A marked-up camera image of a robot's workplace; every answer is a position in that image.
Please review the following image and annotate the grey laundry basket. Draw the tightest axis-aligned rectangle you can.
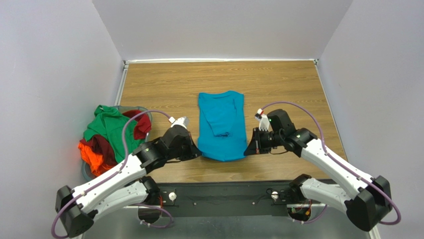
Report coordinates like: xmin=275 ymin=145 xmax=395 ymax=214
xmin=81 ymin=106 xmax=154 ymax=182

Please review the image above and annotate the dark red t shirt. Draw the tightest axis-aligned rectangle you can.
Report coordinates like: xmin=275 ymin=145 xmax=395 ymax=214
xmin=78 ymin=105 xmax=151 ymax=176

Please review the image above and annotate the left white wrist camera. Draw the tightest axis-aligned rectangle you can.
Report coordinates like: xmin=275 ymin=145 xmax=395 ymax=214
xmin=168 ymin=117 xmax=190 ymax=129

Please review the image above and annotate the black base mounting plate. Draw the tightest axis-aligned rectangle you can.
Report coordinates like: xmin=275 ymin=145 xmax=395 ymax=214
xmin=146 ymin=180 xmax=319 ymax=221

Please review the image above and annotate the green t shirt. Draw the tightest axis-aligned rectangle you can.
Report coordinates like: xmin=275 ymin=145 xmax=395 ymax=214
xmin=83 ymin=105 xmax=152 ymax=163

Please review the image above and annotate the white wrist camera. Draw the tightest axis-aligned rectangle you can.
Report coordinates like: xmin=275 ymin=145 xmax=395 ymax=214
xmin=168 ymin=117 xmax=190 ymax=129
xmin=254 ymin=109 xmax=270 ymax=131

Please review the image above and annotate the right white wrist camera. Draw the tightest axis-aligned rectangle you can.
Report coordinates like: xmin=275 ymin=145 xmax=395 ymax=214
xmin=254 ymin=109 xmax=270 ymax=131

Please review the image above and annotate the blue t shirt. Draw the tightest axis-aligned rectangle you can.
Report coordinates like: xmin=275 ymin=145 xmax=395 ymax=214
xmin=198 ymin=91 xmax=247 ymax=162

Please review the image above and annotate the orange t shirt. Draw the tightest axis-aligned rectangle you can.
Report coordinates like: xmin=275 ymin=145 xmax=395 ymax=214
xmin=78 ymin=142 xmax=116 ymax=176

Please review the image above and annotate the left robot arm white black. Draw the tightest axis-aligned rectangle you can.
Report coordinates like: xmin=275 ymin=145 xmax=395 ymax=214
xmin=53 ymin=125 xmax=202 ymax=238

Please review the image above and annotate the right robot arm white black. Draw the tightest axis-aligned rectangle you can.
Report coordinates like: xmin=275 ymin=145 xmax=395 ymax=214
xmin=244 ymin=109 xmax=395 ymax=232

